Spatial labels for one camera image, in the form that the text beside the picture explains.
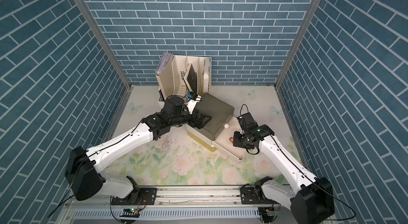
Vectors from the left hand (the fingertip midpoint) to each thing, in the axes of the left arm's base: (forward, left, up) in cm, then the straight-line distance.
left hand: (209, 116), depth 74 cm
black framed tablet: (+36, +12, -9) cm, 40 cm away
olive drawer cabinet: (+7, -6, -7) cm, 12 cm away
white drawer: (-4, -9, -17) cm, 19 cm away
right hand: (-7, -14, -14) cm, 21 cm away
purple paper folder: (+37, +27, +5) cm, 46 cm away
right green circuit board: (-36, -29, -23) cm, 51 cm away
